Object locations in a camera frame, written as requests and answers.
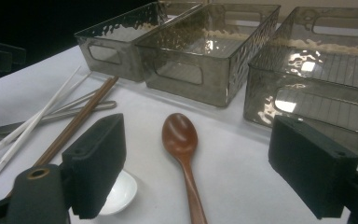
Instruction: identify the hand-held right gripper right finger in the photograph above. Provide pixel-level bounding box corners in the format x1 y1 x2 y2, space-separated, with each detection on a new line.
268 115 358 220

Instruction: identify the grey transparent plastic bin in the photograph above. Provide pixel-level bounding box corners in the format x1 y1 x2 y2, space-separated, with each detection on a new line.
135 2 282 108
74 0 203 83
242 6 358 163

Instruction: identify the metal table knife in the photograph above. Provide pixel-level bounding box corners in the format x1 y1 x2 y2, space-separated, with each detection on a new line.
0 100 118 139

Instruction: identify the white ceramic spoon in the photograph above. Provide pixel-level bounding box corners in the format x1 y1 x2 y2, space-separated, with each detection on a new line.
98 169 138 217

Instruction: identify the white chopstick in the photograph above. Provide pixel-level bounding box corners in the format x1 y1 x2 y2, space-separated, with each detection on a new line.
0 65 82 190
0 72 92 165

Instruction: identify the brown wooden spoon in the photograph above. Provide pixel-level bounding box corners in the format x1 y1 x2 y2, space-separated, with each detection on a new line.
161 112 209 224

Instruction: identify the white table sheet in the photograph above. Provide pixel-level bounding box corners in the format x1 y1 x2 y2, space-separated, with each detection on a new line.
0 45 358 224

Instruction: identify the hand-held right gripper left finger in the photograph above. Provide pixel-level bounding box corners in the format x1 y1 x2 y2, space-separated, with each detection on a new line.
61 113 128 220

